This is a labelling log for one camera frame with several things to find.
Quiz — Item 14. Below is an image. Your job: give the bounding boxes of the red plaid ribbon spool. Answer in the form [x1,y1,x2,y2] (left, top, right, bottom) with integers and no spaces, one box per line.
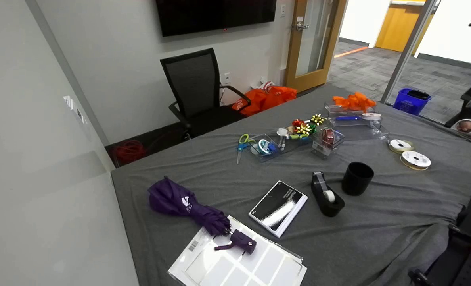
[320,128,337,151]

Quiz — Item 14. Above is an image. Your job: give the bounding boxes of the clear square case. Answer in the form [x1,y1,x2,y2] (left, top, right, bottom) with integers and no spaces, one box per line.
[310,125,345,159]

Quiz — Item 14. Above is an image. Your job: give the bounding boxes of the clear rectangular case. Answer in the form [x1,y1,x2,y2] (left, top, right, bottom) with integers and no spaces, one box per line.
[323,103,377,130]

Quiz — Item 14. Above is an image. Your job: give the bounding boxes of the clear narrow ribbed case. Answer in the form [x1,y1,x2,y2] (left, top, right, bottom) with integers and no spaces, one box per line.
[347,117,388,141]

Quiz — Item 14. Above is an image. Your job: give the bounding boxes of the blue green scissors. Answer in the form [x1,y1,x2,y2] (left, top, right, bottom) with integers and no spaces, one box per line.
[236,132,256,163]

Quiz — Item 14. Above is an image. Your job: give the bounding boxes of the blue white ribbon roll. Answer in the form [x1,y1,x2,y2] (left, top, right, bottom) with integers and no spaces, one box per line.
[255,138,280,157]

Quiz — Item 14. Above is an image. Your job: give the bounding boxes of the orange bag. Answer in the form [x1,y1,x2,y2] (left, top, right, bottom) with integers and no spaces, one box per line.
[230,84,299,117]

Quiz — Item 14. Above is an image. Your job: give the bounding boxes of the colourful toy pile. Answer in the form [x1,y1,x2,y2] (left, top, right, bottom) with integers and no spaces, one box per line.
[249,125,315,160]

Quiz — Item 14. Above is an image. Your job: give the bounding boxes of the red gift bow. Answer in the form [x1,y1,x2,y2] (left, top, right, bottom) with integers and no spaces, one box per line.
[288,117,309,133]

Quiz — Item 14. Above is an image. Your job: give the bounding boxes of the green gift bow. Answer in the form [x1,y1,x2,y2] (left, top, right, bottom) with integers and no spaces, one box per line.
[288,128,314,141]

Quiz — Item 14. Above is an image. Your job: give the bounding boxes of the black white flat box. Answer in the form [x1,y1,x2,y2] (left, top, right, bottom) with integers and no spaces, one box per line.
[247,178,310,238]

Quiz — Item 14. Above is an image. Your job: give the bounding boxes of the black office chair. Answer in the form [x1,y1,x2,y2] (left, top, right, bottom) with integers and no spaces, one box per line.
[158,46,253,140]

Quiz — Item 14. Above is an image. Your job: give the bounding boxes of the purple folded umbrella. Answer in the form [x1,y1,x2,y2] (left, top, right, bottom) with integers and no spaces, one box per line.
[147,175,258,256]

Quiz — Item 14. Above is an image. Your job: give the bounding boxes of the yellow gift bow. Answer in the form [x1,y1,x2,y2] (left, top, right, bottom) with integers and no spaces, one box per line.
[309,113,326,128]

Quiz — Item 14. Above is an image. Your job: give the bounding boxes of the wooden glass door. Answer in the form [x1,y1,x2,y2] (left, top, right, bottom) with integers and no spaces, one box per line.
[283,0,348,94]

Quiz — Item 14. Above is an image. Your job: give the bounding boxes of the blue marker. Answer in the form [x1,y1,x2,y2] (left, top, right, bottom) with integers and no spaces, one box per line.
[333,113,364,124]

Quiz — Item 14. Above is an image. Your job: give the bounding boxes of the white label sheet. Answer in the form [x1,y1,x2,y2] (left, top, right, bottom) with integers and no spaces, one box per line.
[166,213,309,286]

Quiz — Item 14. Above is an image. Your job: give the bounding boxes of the black cup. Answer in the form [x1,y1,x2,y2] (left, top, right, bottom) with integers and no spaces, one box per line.
[341,160,375,197]

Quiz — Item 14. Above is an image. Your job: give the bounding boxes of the white ribbon spool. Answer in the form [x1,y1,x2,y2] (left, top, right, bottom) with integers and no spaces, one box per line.
[399,149,433,171]
[385,138,413,154]

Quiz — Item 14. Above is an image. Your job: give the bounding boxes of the grey tablecloth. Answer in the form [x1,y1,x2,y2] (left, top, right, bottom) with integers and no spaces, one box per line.
[109,81,471,286]

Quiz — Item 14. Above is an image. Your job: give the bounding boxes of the blue bin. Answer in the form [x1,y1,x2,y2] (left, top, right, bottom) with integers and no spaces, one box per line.
[391,87,433,116]

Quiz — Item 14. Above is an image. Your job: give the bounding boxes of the yellow wooden door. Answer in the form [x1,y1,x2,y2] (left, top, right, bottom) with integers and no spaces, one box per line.
[374,1,423,54]

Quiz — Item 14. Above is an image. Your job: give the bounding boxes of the red cable coil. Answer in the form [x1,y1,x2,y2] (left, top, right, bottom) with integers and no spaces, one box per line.
[111,140,150,165]

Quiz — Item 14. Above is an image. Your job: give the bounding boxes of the black wall television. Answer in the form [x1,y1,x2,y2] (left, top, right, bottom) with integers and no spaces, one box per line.
[155,0,277,38]

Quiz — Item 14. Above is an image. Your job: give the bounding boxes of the white wall thermostat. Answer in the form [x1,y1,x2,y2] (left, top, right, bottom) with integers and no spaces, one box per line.
[61,94,85,124]

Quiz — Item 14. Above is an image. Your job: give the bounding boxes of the grey metal frame post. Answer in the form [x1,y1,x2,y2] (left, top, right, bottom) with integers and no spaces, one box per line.
[380,0,440,105]

